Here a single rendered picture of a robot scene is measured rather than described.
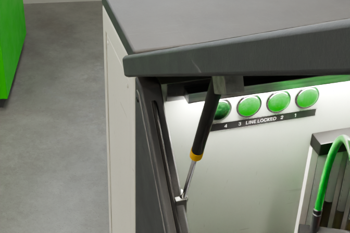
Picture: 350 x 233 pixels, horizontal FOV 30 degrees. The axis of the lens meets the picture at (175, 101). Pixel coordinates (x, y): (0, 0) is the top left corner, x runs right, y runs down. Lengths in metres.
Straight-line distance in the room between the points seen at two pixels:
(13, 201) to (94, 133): 0.63
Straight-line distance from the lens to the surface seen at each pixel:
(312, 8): 1.35
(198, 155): 0.94
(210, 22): 1.24
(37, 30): 4.60
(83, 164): 3.31
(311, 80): 1.22
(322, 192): 1.32
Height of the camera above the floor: 2.04
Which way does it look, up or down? 33 degrees down
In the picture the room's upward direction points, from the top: 2 degrees clockwise
